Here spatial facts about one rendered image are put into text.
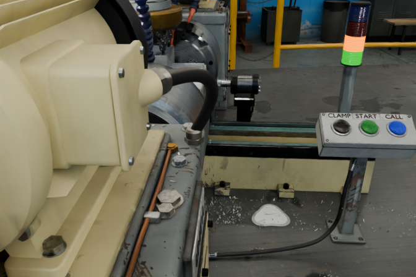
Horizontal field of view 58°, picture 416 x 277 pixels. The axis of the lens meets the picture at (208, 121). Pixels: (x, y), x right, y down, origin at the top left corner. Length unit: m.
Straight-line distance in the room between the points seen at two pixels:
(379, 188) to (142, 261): 0.85
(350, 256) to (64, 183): 0.68
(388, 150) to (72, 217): 0.59
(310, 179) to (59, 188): 0.79
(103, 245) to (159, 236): 0.05
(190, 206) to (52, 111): 0.17
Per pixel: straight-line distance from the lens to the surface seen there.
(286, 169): 0.96
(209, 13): 1.33
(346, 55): 1.25
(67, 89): 0.23
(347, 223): 0.87
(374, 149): 0.75
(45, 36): 0.28
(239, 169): 0.95
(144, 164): 0.38
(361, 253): 0.87
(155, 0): 0.86
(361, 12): 1.22
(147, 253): 0.31
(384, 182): 1.10
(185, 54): 1.08
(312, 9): 6.33
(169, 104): 0.60
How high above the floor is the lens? 1.37
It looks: 25 degrees down
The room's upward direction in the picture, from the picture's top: 1 degrees counter-clockwise
